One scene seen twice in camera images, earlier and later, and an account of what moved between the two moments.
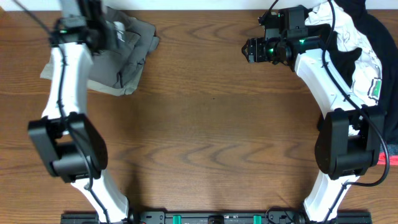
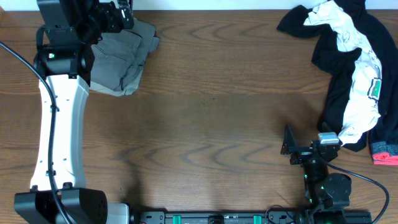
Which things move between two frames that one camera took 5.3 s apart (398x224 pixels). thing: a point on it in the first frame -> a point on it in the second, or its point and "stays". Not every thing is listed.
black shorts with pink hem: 393,152 stays
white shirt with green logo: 367,85 stays
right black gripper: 256,50 -> 290,148
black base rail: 184,217 stays
